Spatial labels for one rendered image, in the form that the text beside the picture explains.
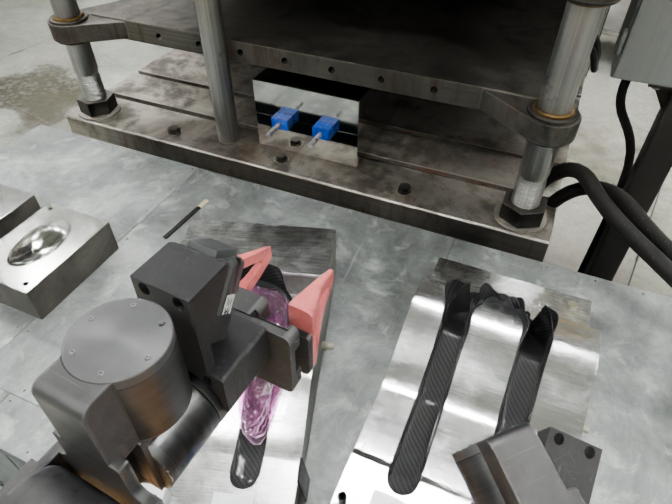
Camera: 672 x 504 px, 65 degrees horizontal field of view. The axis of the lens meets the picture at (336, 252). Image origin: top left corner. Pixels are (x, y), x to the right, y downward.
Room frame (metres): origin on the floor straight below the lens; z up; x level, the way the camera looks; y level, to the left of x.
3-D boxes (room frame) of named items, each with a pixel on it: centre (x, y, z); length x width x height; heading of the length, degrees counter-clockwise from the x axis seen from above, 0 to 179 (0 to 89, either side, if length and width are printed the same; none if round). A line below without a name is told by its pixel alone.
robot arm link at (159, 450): (0.17, 0.11, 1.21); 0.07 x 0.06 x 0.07; 152
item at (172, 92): (1.45, -0.01, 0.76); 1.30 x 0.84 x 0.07; 66
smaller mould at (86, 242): (0.71, 0.54, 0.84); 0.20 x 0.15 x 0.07; 156
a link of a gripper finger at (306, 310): (0.28, 0.04, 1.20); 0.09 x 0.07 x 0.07; 152
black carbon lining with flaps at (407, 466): (0.39, -0.19, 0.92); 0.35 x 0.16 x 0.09; 156
